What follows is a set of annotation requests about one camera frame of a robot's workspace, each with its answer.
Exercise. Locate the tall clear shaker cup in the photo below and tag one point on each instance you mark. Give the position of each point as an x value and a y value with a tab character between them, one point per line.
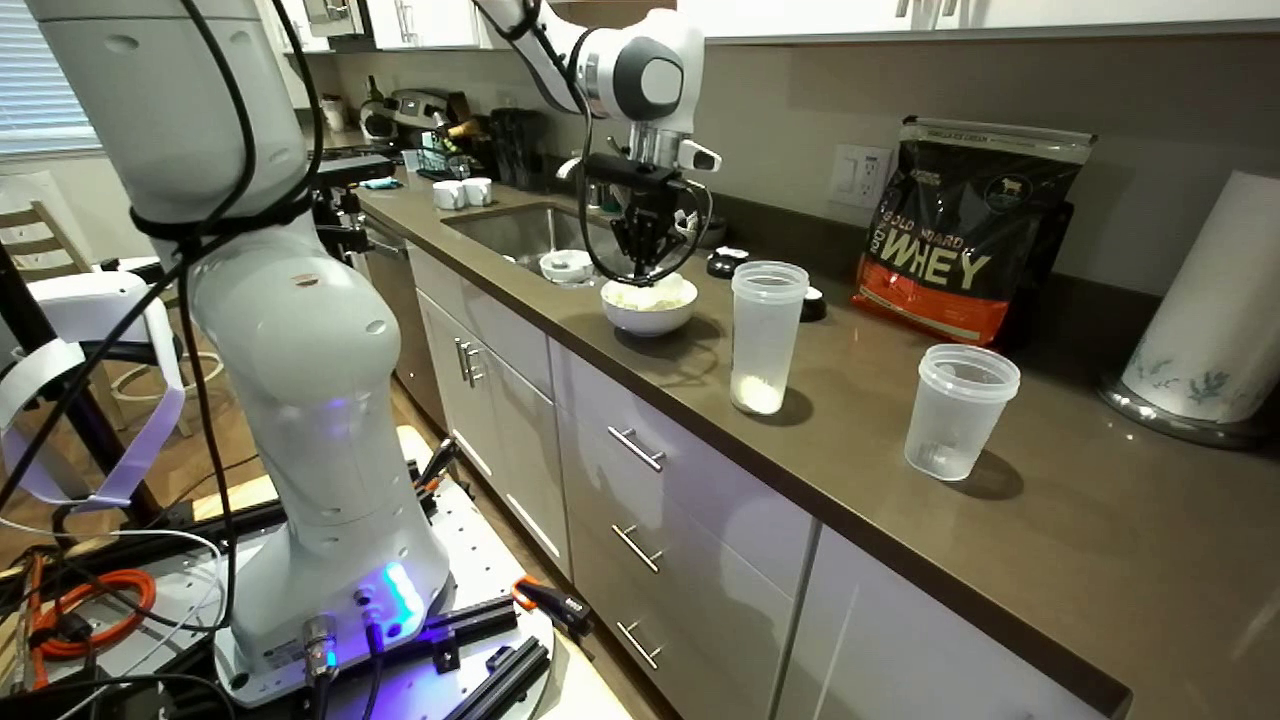
767	321

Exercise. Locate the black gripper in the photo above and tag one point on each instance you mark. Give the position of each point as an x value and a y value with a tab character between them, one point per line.
657	217

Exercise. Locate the steel cabinet handle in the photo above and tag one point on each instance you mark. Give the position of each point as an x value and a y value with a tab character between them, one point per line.
469	361

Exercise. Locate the black whey protein bag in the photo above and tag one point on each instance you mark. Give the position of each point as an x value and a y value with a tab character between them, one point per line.
969	221

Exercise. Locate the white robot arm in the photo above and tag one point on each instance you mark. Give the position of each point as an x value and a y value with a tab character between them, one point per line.
191	107

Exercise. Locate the white paper towel roll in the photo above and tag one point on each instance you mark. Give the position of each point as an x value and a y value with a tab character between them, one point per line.
1210	359

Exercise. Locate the white ceramic bowl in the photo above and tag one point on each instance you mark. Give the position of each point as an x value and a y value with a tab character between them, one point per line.
652	311

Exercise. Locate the short clear plastic cup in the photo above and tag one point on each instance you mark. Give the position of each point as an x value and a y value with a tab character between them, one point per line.
960	393

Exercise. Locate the white wall outlet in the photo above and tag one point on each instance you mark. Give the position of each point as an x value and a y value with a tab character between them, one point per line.
856	173

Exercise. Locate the steel drawer handle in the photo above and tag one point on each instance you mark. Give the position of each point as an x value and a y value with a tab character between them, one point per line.
649	658
630	442
626	532

